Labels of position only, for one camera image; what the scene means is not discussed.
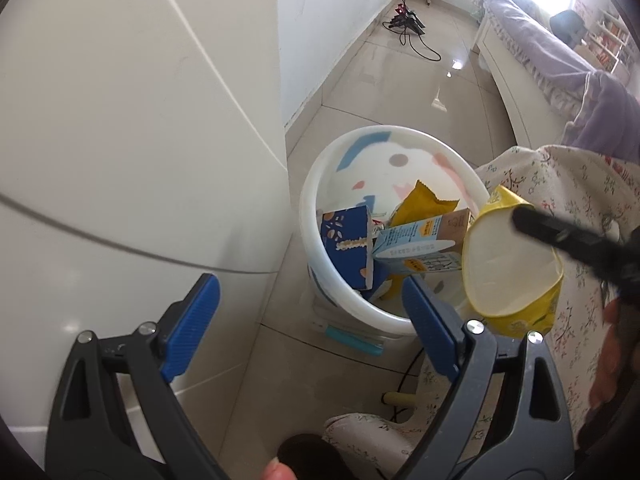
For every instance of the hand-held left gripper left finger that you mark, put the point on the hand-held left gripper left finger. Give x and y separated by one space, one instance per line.
192 330

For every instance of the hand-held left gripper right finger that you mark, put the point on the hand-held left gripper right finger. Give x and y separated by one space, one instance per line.
430 330

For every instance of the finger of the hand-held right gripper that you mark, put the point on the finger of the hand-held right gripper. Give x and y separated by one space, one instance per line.
565 240

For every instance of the yellow paper cup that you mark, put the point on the yellow paper cup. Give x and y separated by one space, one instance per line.
505 270

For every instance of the light blue carton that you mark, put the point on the light blue carton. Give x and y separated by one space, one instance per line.
410 240

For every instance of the dark blue carton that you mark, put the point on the dark blue carton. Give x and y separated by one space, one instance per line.
345 260

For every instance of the yellow snack packet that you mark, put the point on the yellow snack packet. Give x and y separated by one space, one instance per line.
425 205

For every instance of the white printed trash bin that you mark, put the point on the white printed trash bin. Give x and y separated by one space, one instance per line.
350 160

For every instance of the person's right hand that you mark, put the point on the person's right hand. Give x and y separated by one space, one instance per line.
612 345

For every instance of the person's left hand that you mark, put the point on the person's left hand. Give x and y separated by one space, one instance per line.
280 472

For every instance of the floral blanket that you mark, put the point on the floral blanket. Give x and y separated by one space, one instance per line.
575 185

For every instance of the yellow object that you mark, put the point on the yellow object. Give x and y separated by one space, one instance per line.
400 398

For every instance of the clear plastic box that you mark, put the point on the clear plastic box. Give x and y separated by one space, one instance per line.
350 337

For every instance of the bed with purple cover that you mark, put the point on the bed with purple cover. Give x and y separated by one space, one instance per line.
540 45

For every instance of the bookshelf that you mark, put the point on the bookshelf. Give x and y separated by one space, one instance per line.
607 35

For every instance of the blue chair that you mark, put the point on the blue chair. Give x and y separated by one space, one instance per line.
567 25

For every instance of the black red device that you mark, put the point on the black red device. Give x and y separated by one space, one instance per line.
407 21

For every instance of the white bed frame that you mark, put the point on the white bed frame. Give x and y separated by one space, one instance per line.
510 85

